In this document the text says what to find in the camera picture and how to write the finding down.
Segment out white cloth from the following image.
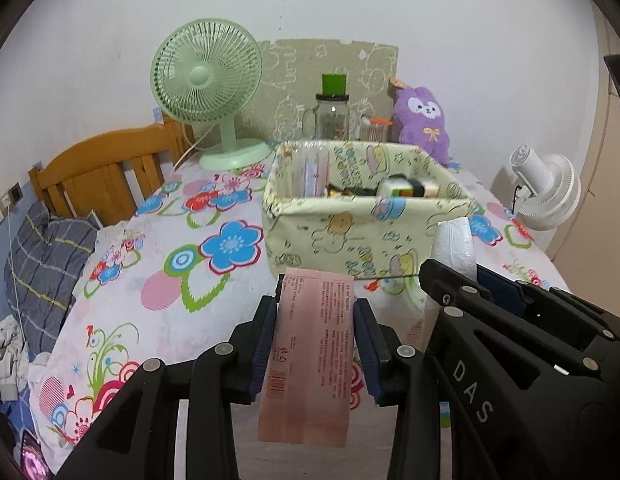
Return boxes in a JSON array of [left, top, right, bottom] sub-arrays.
[[431, 217, 477, 281]]

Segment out pink paper packet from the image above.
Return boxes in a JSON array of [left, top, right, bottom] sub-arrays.
[[258, 268, 354, 448]]

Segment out clear plastic packet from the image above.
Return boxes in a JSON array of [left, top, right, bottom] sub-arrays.
[[298, 146, 329, 198]]

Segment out yellow-green fabric storage basket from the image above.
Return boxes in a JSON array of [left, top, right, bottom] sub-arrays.
[[262, 141, 476, 280]]

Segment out smartphone with pink screen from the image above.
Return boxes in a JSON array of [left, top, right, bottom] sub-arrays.
[[20, 429, 54, 480]]

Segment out white clip fan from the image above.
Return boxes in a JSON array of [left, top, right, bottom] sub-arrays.
[[509, 144, 581, 231]]

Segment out crumpled clothes on bed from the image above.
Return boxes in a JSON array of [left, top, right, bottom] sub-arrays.
[[0, 315, 29, 403]]

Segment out toothpick jar orange lid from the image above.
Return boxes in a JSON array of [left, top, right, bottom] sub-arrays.
[[360, 116, 392, 143]]

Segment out purple plush bunny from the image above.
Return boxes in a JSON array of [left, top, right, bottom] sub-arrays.
[[392, 86, 450, 166]]

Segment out floral tablecloth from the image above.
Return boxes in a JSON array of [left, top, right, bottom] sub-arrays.
[[29, 156, 568, 479]]

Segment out glass mason jar mug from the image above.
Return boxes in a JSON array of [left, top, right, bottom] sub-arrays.
[[302, 93, 350, 141]]

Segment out grey plaid pillow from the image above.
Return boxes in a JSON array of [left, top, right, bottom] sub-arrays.
[[4, 202, 100, 354]]

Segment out green plastic cup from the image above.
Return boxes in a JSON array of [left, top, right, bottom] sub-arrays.
[[322, 74, 347, 98]]

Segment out green patterned cardboard panel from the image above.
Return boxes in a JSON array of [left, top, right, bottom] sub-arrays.
[[235, 39, 399, 143]]

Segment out wooden bed headboard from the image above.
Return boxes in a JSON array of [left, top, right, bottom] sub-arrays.
[[29, 115, 193, 226]]

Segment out green desk fan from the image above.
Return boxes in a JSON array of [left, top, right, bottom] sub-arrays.
[[150, 18, 270, 170]]

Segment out wall power socket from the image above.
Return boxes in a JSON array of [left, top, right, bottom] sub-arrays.
[[0, 183, 24, 216]]

